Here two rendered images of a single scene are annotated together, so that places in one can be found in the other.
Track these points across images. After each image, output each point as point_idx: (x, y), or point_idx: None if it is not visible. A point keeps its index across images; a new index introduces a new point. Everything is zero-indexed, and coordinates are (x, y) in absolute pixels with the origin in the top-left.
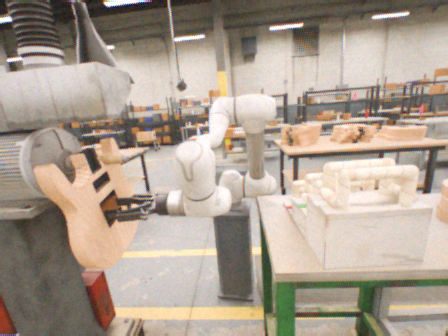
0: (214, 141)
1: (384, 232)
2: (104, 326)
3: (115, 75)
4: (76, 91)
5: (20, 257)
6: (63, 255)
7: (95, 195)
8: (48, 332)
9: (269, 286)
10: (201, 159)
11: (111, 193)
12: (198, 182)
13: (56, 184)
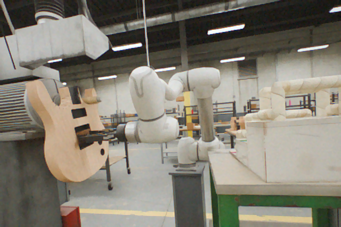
0: (167, 87)
1: (327, 141)
2: None
3: (96, 32)
4: (66, 35)
5: (13, 175)
6: (47, 183)
7: (72, 120)
8: None
9: None
10: (150, 76)
11: (87, 127)
12: (147, 98)
13: (40, 95)
